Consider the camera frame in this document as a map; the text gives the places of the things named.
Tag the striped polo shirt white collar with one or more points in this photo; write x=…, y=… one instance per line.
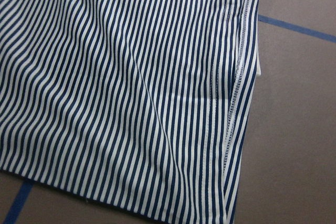
x=139, y=104

